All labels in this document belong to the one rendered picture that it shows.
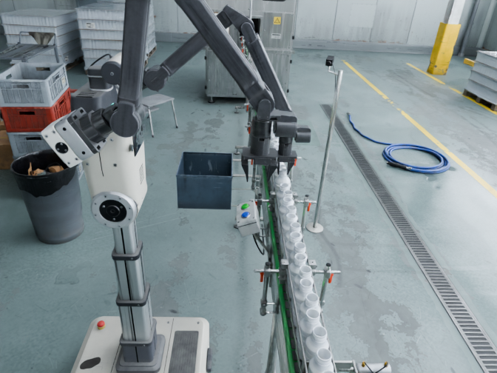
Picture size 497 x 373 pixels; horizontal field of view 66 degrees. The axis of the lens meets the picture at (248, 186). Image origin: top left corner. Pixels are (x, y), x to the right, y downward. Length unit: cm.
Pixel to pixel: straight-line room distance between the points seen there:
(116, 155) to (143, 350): 102
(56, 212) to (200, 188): 136
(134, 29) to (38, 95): 262
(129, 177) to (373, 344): 186
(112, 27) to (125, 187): 676
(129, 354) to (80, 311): 83
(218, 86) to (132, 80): 531
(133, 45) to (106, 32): 703
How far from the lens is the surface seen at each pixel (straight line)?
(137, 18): 104
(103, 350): 222
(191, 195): 221
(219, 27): 102
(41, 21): 857
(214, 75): 631
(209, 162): 244
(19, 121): 374
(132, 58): 106
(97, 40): 815
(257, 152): 112
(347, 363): 113
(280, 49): 628
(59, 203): 317
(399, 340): 274
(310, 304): 114
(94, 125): 114
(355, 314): 278
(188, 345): 216
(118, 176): 136
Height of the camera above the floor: 196
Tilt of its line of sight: 30 degrees down
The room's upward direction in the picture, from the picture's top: 3 degrees clockwise
